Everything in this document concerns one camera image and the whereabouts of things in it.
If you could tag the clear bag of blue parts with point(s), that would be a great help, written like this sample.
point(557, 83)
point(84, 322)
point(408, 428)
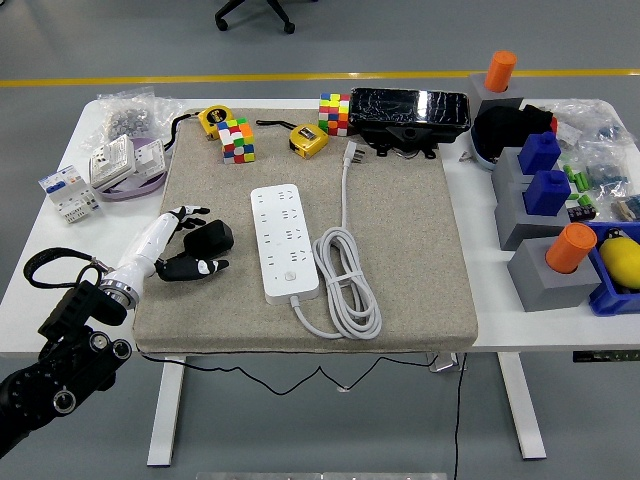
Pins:
point(607, 172)

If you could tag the white table leg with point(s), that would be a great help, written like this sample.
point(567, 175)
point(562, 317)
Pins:
point(522, 410)
point(165, 415)

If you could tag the black plug adapter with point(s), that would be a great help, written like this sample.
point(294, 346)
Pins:
point(210, 239)

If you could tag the grey-brown mat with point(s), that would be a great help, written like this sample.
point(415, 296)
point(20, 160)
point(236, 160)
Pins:
point(400, 250)

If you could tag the yellow tape measure round label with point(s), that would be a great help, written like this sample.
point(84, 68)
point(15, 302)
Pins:
point(215, 119)

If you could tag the white wall socket panel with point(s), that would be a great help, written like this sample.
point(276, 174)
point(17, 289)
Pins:
point(112, 160)
point(150, 160)

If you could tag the green plastic pegs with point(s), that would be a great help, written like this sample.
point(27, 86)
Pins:
point(580, 181)

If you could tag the metal bracket under table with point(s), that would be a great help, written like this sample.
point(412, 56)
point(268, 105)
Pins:
point(445, 364)

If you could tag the colourful puzzle cube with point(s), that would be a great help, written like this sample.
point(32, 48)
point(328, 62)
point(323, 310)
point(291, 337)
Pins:
point(237, 142)
point(334, 115)

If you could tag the blue plastic bin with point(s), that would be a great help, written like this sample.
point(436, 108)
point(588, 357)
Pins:
point(607, 300)

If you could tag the clear bag of brown parts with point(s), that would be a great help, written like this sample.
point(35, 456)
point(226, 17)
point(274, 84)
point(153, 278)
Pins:
point(630, 207)

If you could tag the small metal screw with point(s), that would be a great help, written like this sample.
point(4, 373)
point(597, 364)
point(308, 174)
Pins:
point(466, 157)

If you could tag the white power strip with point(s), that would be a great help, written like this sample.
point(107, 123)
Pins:
point(280, 240)

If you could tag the blue block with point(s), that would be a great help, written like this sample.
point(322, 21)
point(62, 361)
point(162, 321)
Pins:
point(539, 152)
point(546, 194)

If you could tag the purple tape roll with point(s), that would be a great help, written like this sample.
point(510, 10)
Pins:
point(135, 192)

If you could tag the clear bag of metal nuts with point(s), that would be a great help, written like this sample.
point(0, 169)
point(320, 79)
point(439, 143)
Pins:
point(125, 120)

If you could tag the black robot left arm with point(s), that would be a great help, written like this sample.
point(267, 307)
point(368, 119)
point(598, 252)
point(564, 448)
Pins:
point(75, 310)

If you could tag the yellow toy fruit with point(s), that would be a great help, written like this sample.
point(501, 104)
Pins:
point(622, 262)

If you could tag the grey block with hole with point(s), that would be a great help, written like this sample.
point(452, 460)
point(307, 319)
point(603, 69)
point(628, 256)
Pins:
point(480, 90)
point(510, 220)
point(540, 290)
point(505, 170)

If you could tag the white circuit breaker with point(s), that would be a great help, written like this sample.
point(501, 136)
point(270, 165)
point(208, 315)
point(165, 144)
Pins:
point(65, 192)

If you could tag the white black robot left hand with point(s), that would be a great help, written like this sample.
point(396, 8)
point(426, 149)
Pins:
point(145, 240)

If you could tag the yellow tape measure square label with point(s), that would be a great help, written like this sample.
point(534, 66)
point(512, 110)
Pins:
point(307, 140)

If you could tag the black cloth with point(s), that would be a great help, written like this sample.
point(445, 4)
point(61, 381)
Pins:
point(500, 130)

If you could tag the light blue bowl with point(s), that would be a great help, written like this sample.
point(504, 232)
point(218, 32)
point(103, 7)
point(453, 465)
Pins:
point(482, 159)

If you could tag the clear bag of small parts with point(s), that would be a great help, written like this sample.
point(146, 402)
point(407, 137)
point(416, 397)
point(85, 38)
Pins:
point(585, 120)

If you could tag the black office chair base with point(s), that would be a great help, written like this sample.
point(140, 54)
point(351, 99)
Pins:
point(235, 7)

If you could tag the black small components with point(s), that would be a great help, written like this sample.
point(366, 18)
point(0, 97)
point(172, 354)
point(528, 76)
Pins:
point(581, 210)

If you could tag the black table control panel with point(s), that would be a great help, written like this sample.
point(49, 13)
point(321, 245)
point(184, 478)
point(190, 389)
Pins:
point(605, 356)

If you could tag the orange cylinder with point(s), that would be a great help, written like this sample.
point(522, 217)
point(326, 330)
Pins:
point(570, 247)
point(500, 70)

